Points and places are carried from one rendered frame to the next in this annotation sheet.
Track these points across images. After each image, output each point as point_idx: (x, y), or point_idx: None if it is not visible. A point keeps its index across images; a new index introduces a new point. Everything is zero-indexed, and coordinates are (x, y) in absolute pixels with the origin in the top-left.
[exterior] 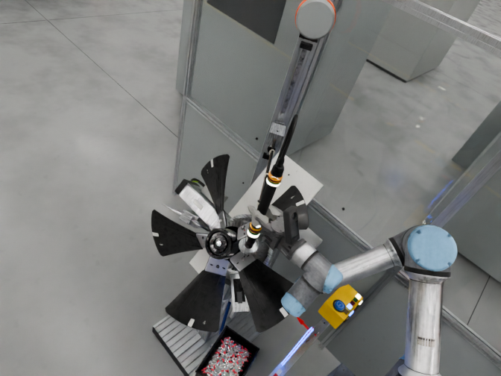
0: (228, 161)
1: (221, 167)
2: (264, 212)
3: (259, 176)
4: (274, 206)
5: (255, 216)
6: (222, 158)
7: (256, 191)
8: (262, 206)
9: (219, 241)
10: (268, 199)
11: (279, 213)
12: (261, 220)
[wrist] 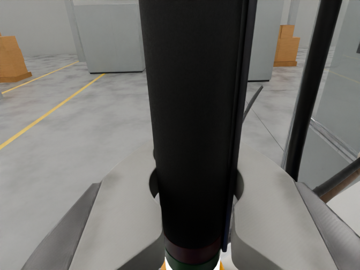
0: (256, 96)
1: (244, 114)
2: (174, 187)
3: (359, 181)
4: (305, 185)
5: (100, 182)
6: (252, 97)
7: (343, 212)
8: (150, 113)
9: (160, 268)
10: (155, 2)
11: (317, 262)
12: (82, 219)
